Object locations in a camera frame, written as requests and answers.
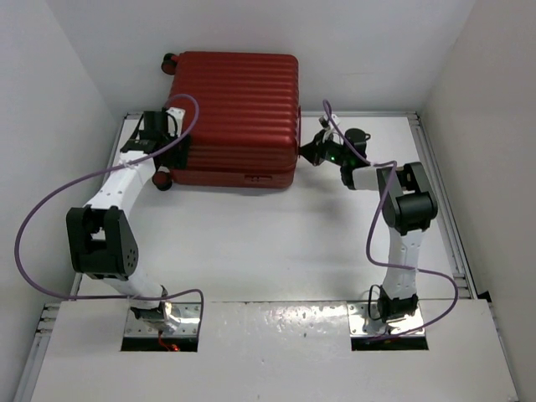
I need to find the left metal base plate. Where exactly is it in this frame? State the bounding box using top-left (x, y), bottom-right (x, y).
top-left (124, 301), bottom-right (201, 338)

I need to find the metal base plate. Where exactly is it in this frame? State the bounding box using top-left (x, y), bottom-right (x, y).
top-left (348, 301), bottom-right (425, 339)
top-left (124, 301), bottom-right (201, 338)

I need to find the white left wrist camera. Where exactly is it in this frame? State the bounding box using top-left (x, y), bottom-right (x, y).
top-left (166, 107), bottom-right (186, 127)

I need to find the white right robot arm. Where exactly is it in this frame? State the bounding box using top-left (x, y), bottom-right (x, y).
top-left (299, 127), bottom-right (438, 324)

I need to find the aluminium table frame rail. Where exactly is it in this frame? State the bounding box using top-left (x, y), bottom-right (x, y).
top-left (408, 113), bottom-right (477, 299)

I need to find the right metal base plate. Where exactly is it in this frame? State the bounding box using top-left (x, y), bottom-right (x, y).
top-left (348, 301), bottom-right (425, 339)

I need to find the red hard-shell suitcase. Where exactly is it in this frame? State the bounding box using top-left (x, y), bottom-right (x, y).
top-left (161, 51), bottom-right (301, 189)

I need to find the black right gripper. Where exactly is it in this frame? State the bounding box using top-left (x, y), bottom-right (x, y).
top-left (297, 129), bottom-right (349, 168)

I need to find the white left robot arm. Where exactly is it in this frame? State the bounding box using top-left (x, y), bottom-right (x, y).
top-left (66, 107), bottom-right (185, 333)

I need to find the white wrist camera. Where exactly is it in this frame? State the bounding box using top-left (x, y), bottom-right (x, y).
top-left (166, 107), bottom-right (186, 127)
top-left (319, 114), bottom-right (340, 141)

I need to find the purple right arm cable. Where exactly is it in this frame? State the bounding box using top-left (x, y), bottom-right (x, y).
top-left (322, 99), bottom-right (460, 338)

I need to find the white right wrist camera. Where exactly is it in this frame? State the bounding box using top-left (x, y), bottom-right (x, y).
top-left (319, 114), bottom-right (340, 141)

